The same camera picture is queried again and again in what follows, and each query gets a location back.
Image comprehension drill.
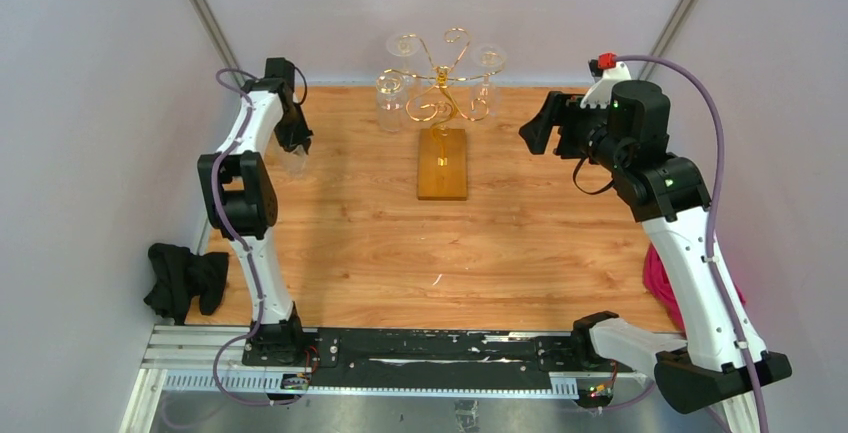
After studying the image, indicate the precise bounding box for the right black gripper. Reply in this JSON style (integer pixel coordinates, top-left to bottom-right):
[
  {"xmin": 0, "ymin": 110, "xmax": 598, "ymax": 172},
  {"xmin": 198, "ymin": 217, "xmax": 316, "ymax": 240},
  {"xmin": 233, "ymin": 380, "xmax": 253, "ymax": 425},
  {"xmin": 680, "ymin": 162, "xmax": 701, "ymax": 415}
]
[{"xmin": 518, "ymin": 90, "xmax": 629, "ymax": 174}]

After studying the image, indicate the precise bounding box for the ribbed glass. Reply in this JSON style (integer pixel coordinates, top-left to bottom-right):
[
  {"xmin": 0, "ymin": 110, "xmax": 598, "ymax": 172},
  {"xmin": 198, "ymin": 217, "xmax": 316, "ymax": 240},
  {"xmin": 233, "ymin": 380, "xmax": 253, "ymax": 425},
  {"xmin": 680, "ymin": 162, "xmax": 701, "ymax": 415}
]
[
  {"xmin": 276, "ymin": 145, "xmax": 309, "ymax": 178},
  {"xmin": 375, "ymin": 72, "xmax": 408, "ymax": 133}
]

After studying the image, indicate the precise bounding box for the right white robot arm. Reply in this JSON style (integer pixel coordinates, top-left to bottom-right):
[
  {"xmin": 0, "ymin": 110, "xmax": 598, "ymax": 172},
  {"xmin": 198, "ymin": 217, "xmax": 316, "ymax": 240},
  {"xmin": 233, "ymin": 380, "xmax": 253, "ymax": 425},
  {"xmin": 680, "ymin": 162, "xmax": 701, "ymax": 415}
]
[{"xmin": 519, "ymin": 80, "xmax": 792, "ymax": 414}]

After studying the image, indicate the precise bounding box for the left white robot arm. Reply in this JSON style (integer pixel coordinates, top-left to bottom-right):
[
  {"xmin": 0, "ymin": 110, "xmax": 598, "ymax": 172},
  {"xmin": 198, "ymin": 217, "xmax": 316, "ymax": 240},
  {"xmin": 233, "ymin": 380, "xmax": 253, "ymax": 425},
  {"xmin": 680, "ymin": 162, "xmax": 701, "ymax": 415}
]
[{"xmin": 197, "ymin": 57, "xmax": 313, "ymax": 366}]

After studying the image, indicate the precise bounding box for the back right wine glass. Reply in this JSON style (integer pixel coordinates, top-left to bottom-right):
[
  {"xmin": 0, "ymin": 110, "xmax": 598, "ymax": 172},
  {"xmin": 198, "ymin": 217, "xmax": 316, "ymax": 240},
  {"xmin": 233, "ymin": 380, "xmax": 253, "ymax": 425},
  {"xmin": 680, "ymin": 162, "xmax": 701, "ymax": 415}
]
[{"xmin": 468, "ymin": 43, "xmax": 506, "ymax": 121}]

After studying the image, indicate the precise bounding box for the wine glass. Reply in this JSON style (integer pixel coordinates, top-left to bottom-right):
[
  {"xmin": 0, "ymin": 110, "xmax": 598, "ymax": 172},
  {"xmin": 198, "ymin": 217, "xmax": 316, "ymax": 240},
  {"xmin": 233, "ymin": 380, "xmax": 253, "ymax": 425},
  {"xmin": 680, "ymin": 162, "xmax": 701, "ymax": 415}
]
[
  {"xmin": 468, "ymin": 43, "xmax": 506, "ymax": 121},
  {"xmin": 385, "ymin": 33, "xmax": 421, "ymax": 74}
]

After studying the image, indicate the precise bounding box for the wooden rack base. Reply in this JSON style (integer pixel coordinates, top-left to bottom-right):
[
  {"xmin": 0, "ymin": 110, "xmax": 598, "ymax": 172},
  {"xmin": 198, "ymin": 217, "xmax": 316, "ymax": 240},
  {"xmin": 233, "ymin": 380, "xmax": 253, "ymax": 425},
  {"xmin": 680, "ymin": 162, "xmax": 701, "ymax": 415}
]
[{"xmin": 416, "ymin": 128, "xmax": 468, "ymax": 201}]

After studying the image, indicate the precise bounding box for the back left wine glass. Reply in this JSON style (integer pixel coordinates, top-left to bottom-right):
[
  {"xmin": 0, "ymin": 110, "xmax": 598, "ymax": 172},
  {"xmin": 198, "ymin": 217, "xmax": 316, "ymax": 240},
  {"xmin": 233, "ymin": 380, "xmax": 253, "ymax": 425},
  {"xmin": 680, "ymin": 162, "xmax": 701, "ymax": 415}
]
[{"xmin": 385, "ymin": 33, "xmax": 421, "ymax": 74}]

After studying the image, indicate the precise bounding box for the black cloth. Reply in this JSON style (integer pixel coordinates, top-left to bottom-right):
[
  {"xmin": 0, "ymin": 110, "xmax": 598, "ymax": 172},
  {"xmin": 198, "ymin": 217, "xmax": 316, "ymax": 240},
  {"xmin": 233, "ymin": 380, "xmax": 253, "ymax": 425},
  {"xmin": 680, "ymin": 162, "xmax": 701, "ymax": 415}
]
[{"xmin": 143, "ymin": 243, "xmax": 229, "ymax": 326}]

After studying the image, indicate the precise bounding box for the pink cloth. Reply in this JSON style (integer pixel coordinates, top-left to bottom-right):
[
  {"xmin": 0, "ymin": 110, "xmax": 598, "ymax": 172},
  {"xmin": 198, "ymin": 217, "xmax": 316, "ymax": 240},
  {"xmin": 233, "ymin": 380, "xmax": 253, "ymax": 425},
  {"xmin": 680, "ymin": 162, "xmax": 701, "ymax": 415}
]
[{"xmin": 642, "ymin": 244, "xmax": 747, "ymax": 332}]

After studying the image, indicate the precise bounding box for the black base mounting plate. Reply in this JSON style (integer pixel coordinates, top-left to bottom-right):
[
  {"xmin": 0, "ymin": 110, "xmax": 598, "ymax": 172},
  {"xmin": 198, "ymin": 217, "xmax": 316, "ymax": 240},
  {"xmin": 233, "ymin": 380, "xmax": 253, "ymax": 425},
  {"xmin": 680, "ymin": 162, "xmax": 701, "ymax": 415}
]
[{"xmin": 262, "ymin": 327, "xmax": 630, "ymax": 392}]

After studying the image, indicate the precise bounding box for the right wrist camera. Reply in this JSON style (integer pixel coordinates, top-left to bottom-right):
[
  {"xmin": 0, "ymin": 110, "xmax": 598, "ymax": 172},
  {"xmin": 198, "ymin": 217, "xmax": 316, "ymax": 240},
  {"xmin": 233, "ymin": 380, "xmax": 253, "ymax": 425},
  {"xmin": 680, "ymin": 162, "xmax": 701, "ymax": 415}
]
[{"xmin": 580, "ymin": 52, "xmax": 632, "ymax": 109}]

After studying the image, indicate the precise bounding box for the gold wire glass rack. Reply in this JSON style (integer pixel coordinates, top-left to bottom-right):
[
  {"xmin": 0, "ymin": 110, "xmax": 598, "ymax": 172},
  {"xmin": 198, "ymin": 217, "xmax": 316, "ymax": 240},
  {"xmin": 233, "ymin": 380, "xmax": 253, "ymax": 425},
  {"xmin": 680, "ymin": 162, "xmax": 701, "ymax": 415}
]
[{"xmin": 383, "ymin": 27, "xmax": 482, "ymax": 129}]

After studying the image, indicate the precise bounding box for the aluminium frame rail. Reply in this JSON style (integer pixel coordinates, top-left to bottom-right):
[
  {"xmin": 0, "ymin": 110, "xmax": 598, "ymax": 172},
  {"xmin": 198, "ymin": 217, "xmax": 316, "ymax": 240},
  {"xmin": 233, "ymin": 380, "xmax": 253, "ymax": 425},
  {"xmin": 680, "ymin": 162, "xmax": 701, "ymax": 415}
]
[{"xmin": 122, "ymin": 312, "xmax": 769, "ymax": 432}]

